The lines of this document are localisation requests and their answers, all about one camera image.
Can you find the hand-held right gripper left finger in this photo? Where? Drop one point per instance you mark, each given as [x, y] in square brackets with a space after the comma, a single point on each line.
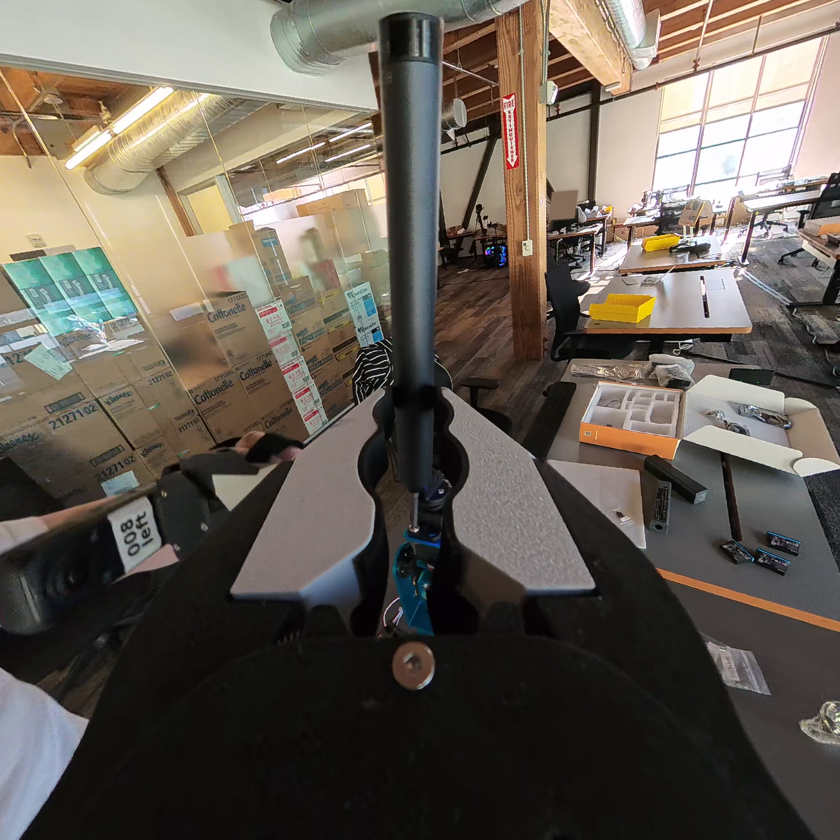
[308, 518]

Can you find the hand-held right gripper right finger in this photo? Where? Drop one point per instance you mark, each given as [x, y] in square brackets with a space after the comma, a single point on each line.
[518, 518]

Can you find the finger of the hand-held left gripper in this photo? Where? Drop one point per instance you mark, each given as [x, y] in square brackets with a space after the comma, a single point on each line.
[46, 528]

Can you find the blue toy robot arm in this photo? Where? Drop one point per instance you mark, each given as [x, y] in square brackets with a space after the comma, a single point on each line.
[410, 584]

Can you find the grey electric screwdriver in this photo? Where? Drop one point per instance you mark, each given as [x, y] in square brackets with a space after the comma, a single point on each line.
[410, 229]

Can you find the person's left hand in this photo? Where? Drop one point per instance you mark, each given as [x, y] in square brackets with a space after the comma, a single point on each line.
[248, 441]

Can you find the white foam sheet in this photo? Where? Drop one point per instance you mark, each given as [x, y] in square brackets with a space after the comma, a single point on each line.
[590, 492]

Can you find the stack of cardboard boxes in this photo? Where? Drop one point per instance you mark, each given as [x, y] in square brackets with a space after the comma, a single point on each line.
[216, 380]

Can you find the black office chair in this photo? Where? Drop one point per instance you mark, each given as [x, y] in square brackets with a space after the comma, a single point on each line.
[482, 394]
[564, 308]

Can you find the orange box with foam insert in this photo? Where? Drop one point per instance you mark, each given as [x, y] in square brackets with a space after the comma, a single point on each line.
[630, 436]

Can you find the small grey block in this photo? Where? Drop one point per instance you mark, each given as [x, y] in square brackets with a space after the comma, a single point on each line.
[657, 502]

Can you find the long black box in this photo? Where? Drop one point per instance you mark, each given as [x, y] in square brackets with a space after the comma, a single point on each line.
[676, 479]

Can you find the black white striped cloth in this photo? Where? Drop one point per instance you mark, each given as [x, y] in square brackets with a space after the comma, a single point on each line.
[374, 367]

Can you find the long bag of parts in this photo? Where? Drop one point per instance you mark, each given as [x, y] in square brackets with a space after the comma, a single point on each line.
[607, 373]

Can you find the crumpled bag of parts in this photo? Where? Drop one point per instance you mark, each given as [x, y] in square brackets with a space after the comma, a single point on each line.
[673, 374]

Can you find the dark brown rod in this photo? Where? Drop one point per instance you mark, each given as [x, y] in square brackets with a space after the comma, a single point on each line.
[732, 499]

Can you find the small black blue packet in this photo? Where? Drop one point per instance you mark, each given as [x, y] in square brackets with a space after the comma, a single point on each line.
[783, 543]
[772, 562]
[736, 552]

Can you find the person's white shirt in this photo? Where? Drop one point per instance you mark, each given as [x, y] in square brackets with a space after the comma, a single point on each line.
[33, 754]

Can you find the yellow plastic bin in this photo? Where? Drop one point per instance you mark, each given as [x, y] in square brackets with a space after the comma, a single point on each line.
[661, 243]
[622, 310]

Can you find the open white cardboard box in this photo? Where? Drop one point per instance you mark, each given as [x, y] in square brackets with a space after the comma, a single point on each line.
[741, 446]

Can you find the stack of green packets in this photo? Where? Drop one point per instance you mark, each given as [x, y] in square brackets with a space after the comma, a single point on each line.
[72, 289]

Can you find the flat clear plastic bag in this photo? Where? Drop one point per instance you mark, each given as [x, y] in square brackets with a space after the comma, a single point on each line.
[738, 666]

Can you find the shiny bag of parts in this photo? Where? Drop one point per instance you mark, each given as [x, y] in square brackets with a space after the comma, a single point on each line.
[762, 415]

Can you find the lit computer tower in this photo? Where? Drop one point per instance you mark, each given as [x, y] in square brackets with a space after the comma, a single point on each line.
[495, 254]

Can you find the white table with slot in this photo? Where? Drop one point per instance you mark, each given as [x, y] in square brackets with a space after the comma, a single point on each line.
[676, 302]

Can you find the flat black case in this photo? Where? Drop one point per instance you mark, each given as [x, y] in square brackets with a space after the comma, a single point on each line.
[751, 376]

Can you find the clear plastic lump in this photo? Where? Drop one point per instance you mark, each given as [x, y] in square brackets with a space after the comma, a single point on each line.
[823, 722]

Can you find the fluorescent ceiling light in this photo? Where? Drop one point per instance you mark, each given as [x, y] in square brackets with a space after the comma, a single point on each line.
[118, 126]

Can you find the tall paned window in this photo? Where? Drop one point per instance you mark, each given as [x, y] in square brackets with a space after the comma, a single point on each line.
[735, 118]

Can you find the wooden post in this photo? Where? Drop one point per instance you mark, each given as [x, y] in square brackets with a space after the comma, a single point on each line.
[525, 216]

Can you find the ribbed silver air duct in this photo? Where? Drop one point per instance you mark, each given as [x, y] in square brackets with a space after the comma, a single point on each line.
[151, 144]

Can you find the red white wall sign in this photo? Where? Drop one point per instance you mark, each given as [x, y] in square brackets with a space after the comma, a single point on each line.
[510, 131]

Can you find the short silver air duct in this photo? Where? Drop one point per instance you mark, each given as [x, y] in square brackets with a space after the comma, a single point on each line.
[456, 115]

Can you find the large silver air duct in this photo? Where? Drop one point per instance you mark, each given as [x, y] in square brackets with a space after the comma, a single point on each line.
[328, 33]

